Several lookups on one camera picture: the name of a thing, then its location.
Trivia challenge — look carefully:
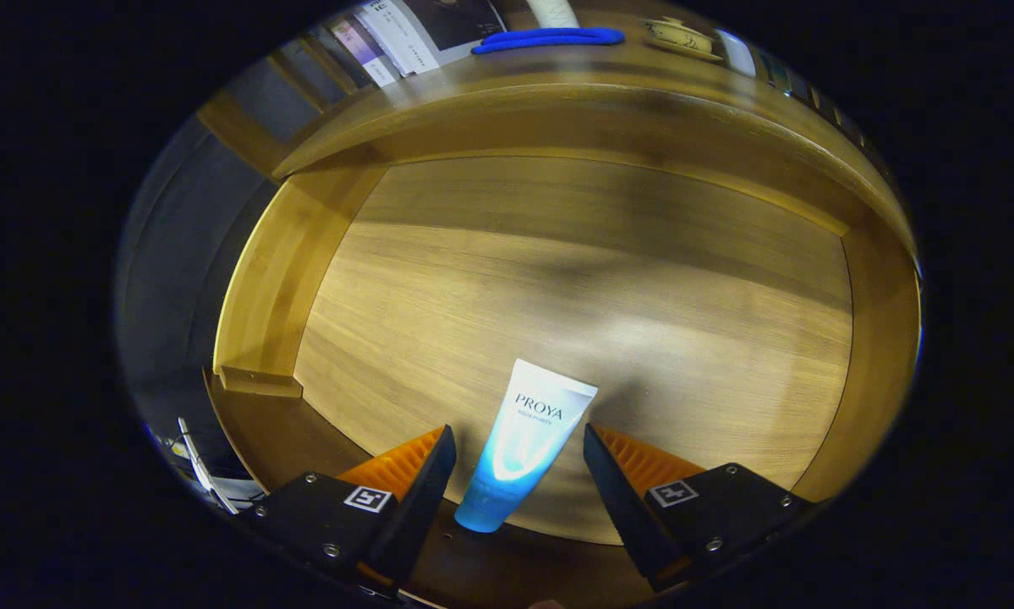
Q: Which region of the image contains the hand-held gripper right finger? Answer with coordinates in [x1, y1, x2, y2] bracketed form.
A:
[583, 423, 816, 593]

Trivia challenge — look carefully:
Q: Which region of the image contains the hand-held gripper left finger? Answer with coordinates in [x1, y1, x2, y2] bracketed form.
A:
[253, 424, 458, 597]

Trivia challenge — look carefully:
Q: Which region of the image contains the blue white cosmetic tube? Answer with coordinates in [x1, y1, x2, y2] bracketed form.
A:
[454, 359, 599, 535]

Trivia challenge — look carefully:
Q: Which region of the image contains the wooden drawer with black knob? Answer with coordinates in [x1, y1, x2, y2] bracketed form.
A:
[202, 155, 924, 609]

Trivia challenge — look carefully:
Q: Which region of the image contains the wooden cabinet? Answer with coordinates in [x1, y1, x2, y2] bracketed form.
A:
[195, 0, 918, 255]

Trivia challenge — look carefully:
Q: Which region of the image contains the wooden countertop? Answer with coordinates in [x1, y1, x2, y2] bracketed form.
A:
[271, 34, 918, 255]

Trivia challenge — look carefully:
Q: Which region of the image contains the purple spine book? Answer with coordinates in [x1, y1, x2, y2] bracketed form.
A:
[329, 17, 397, 88]

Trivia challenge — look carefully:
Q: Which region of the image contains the teal bottle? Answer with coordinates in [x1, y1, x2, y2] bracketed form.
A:
[756, 51, 799, 94]

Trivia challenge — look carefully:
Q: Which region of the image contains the white bottle with blue cap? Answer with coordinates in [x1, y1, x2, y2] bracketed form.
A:
[714, 30, 757, 79]

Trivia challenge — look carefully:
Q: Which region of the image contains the blue folded cloth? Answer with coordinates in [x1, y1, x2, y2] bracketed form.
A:
[471, 27, 626, 56]

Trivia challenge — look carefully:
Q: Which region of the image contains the yellow ceramic lidded teacup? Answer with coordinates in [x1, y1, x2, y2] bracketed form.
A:
[646, 17, 715, 53]

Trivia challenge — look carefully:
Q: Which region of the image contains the white book with portrait cover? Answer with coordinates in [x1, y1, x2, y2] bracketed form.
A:
[363, 0, 507, 77]

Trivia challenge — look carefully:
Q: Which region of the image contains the white pump bottle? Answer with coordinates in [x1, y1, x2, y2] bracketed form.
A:
[526, 0, 581, 29]

